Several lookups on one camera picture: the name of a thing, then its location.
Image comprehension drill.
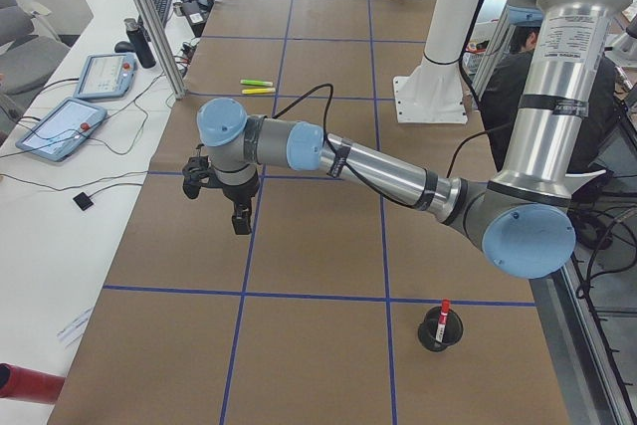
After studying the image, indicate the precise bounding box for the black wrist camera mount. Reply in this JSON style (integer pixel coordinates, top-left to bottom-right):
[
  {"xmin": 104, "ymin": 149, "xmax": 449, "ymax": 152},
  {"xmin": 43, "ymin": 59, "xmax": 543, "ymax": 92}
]
[{"xmin": 182, "ymin": 143, "xmax": 221, "ymax": 199}]

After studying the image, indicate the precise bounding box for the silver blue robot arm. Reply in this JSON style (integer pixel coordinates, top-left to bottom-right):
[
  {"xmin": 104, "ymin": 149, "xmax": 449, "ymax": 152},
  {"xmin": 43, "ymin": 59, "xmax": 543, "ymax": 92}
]
[{"xmin": 197, "ymin": 0, "xmax": 630, "ymax": 279}]

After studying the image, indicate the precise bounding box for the grey office chair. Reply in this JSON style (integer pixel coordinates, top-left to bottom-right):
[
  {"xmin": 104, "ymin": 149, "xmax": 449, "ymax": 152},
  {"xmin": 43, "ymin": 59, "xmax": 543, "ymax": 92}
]
[{"xmin": 1, "ymin": 0, "xmax": 70, "ymax": 109}]

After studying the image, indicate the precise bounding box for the small black square device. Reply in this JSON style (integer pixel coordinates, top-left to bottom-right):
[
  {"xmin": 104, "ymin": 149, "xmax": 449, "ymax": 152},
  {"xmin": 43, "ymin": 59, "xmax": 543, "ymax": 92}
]
[{"xmin": 73, "ymin": 192, "xmax": 94, "ymax": 211}]

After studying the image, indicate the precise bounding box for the green highlighter pen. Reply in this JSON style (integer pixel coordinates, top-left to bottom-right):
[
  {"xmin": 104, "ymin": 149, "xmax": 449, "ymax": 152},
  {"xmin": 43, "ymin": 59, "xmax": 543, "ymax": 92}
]
[{"xmin": 240, "ymin": 79, "xmax": 274, "ymax": 88}]

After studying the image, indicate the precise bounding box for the yellow highlighter pen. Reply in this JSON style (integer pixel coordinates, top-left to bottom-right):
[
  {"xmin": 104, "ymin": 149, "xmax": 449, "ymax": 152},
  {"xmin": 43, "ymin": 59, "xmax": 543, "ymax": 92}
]
[{"xmin": 241, "ymin": 88, "xmax": 276, "ymax": 96}]

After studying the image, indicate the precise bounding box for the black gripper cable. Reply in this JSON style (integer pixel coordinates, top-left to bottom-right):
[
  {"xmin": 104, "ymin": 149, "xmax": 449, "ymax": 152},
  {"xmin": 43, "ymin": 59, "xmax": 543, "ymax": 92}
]
[{"xmin": 271, "ymin": 83, "xmax": 519, "ymax": 210}]

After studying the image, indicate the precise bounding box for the teach pendant near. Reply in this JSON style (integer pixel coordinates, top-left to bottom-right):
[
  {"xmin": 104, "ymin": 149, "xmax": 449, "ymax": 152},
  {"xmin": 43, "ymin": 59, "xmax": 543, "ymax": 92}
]
[{"xmin": 15, "ymin": 98, "xmax": 107, "ymax": 162}]

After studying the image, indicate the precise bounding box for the teach pendant far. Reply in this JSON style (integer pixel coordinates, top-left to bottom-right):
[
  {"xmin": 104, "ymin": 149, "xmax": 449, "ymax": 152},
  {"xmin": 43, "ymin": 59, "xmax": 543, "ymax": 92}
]
[{"xmin": 74, "ymin": 53, "xmax": 136, "ymax": 101}]

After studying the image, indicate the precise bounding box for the brown paper table mat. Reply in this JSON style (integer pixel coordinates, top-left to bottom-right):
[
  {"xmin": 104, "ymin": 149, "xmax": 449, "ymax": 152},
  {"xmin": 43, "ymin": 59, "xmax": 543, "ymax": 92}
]
[{"xmin": 50, "ymin": 0, "xmax": 568, "ymax": 424}]

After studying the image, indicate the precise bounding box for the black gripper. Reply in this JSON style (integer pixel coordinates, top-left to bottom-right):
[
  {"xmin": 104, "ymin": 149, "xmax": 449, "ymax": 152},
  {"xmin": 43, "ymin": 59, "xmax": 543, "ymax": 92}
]
[{"xmin": 221, "ymin": 173, "xmax": 260, "ymax": 235}]

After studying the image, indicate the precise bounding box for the black keyboard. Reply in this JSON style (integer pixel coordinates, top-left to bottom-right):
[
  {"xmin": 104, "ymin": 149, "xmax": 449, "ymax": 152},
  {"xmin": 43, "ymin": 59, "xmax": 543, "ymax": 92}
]
[{"xmin": 151, "ymin": 0, "xmax": 173, "ymax": 27}]

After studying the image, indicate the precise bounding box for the aluminium frame post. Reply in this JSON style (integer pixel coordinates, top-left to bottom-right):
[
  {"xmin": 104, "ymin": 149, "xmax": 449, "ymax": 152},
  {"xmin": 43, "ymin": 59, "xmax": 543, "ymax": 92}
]
[{"xmin": 133, "ymin": 0, "xmax": 186, "ymax": 100}]

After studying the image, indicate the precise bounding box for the teach pendant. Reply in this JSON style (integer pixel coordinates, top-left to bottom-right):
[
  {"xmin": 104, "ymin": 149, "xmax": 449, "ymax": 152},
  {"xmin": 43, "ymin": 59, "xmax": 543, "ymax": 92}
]
[
  {"xmin": 74, "ymin": 53, "xmax": 136, "ymax": 101},
  {"xmin": 15, "ymin": 98, "xmax": 107, "ymax": 162}
]

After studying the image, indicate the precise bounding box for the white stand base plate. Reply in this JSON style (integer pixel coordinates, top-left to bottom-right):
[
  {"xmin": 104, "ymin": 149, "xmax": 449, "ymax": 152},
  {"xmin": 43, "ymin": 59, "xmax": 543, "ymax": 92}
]
[{"xmin": 392, "ymin": 58, "xmax": 468, "ymax": 124}]

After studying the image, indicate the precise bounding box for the red marker pen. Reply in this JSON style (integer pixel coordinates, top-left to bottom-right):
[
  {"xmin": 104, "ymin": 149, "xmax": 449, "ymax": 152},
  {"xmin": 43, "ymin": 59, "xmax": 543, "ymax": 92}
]
[{"xmin": 435, "ymin": 299, "xmax": 451, "ymax": 344}]

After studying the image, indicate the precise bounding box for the black water bottle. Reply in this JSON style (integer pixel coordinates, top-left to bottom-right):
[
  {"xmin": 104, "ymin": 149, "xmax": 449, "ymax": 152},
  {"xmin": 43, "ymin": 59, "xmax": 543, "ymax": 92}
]
[{"xmin": 124, "ymin": 18, "xmax": 156, "ymax": 69}]

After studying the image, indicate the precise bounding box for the black computer mouse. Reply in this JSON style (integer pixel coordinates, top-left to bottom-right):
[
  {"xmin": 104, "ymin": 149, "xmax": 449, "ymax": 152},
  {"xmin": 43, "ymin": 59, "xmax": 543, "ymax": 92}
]
[{"xmin": 113, "ymin": 41, "xmax": 135, "ymax": 53}]

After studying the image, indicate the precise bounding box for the red cylinder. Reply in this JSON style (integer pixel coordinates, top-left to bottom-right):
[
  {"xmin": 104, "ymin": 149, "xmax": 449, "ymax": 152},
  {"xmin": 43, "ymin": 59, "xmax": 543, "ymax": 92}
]
[{"xmin": 1, "ymin": 363, "xmax": 65, "ymax": 404}]

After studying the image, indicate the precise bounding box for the black mesh cup far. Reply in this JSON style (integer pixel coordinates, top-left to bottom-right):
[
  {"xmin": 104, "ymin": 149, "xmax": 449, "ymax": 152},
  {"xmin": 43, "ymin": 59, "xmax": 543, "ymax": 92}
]
[{"xmin": 417, "ymin": 307, "xmax": 464, "ymax": 352}]

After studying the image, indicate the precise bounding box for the seated person in black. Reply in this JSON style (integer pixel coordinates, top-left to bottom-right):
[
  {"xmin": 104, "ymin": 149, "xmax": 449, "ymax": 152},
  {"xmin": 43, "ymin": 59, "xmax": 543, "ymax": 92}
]
[{"xmin": 480, "ymin": 26, "xmax": 616, "ymax": 173}]

